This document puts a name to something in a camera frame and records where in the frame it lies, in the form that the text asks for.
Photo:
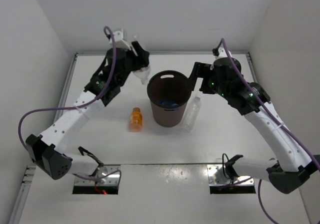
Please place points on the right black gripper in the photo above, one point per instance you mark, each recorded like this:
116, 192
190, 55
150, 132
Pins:
200, 70

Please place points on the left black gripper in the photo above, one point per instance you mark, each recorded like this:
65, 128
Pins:
141, 59

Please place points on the clear bottle white blue label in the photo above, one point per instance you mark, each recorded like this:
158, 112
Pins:
143, 74

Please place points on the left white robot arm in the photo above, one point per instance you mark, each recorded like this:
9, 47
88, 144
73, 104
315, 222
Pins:
48, 149

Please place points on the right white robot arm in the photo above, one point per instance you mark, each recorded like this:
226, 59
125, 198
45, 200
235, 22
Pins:
292, 166

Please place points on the brown plastic bin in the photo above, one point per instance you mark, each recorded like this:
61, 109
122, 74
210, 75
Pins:
169, 92

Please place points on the clear unlabelled plastic bottle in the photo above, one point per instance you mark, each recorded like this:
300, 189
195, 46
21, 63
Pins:
191, 114

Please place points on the orange juice bottle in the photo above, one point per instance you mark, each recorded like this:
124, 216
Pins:
136, 120

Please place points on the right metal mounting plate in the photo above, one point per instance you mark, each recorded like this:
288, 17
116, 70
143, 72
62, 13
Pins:
217, 179

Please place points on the metal mounting plate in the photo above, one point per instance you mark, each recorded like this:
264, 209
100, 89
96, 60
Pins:
217, 179
106, 176

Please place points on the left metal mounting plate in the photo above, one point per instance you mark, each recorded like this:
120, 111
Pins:
106, 176

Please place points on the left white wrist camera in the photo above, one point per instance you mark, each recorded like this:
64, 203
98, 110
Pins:
120, 37

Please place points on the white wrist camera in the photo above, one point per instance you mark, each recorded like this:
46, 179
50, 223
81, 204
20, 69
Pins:
220, 53
120, 37

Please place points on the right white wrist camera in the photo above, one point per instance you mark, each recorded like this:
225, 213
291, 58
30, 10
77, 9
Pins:
220, 53

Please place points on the left aluminium rail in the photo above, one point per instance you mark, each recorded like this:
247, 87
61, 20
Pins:
30, 169

